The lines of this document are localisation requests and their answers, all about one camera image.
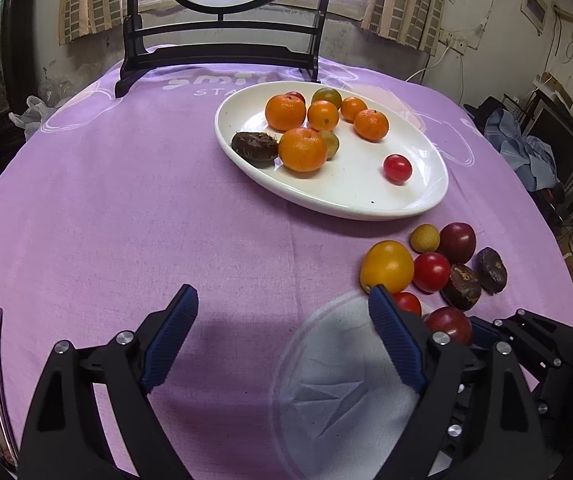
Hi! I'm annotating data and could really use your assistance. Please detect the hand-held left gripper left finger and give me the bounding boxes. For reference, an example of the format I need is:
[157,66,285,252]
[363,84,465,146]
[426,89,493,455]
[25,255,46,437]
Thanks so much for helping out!
[19,284,200,480]

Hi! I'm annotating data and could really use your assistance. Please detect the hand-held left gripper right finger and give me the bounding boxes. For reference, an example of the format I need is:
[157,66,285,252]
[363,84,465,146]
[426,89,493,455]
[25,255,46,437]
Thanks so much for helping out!
[367,284,549,480]

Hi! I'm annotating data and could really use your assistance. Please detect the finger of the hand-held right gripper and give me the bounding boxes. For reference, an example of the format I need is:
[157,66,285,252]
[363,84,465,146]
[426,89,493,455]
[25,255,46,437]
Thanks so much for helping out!
[493,308,573,367]
[469,316,502,350]

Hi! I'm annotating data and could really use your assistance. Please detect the white oval plate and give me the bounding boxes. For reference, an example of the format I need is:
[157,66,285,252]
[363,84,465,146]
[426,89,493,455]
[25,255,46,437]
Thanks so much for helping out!
[215,81,449,221]

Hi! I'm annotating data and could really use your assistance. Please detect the small yellow-green citrus fruit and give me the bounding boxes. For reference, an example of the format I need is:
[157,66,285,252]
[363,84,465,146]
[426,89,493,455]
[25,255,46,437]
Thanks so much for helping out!
[319,130,340,160]

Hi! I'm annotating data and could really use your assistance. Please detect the dark brown water chestnut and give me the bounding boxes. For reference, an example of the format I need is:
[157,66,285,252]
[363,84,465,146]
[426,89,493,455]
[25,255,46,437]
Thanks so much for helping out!
[475,247,508,296]
[230,131,280,169]
[440,263,482,312]

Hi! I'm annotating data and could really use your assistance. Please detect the large mandarin orange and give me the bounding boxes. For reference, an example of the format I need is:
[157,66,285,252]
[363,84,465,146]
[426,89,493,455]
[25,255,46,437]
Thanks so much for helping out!
[278,127,328,173]

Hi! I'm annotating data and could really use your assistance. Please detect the small orange citrus fruit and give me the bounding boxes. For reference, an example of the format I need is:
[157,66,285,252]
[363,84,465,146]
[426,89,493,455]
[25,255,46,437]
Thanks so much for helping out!
[340,96,368,122]

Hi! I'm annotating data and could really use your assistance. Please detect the smooth orange citrus fruit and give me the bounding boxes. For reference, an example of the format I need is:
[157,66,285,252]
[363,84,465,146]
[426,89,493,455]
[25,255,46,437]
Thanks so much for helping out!
[307,100,340,132]

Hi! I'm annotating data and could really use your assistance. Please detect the green-orange tomato back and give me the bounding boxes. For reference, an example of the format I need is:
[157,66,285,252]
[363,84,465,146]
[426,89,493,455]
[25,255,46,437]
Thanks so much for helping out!
[311,87,343,110]

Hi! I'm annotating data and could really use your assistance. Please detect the dark red plum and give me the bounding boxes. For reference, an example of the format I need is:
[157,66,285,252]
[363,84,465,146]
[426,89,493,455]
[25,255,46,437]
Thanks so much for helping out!
[423,306,473,346]

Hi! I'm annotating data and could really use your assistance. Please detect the yellow tomato on cloth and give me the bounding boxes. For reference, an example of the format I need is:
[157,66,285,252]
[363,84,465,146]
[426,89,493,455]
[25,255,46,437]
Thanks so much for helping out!
[359,240,415,295]

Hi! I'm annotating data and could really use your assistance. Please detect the dark red tomato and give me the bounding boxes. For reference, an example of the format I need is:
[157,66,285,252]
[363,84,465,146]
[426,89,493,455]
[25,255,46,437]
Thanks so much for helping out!
[439,222,477,265]

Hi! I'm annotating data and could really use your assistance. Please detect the small yellow longan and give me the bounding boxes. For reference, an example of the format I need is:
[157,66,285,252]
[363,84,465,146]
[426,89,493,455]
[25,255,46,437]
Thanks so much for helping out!
[409,224,441,254]

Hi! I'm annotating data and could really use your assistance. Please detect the purple tablecloth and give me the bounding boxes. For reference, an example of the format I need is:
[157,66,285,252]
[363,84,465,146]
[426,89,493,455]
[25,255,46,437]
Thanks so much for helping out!
[0,45,573,480]

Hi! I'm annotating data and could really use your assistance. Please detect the blue clothes pile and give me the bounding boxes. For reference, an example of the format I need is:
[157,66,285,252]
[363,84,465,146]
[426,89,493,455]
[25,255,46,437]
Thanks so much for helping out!
[483,108,559,192]

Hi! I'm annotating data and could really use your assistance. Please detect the black monitor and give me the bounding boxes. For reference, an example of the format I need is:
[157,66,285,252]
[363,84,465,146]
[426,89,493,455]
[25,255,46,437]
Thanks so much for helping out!
[521,100,573,176]

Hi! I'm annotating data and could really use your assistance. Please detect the white plastic bag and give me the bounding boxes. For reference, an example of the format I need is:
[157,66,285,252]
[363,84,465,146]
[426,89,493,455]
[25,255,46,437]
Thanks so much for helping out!
[9,95,60,142]

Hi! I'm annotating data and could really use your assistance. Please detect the round painted screen black stand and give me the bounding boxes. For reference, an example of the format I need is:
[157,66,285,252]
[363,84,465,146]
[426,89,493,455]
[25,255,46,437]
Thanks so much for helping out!
[115,0,339,99]

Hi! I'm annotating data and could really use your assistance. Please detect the checked beige curtain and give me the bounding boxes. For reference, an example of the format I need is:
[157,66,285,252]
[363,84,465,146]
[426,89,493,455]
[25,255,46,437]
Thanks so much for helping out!
[59,0,134,45]
[361,0,449,56]

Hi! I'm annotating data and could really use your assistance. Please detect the white power cable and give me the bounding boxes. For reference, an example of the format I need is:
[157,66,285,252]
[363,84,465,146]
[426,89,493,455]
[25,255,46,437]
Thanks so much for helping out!
[405,45,454,82]

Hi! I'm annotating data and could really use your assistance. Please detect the white wall socket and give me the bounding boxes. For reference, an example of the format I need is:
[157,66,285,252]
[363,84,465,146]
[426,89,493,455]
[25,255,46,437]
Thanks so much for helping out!
[439,31,468,54]

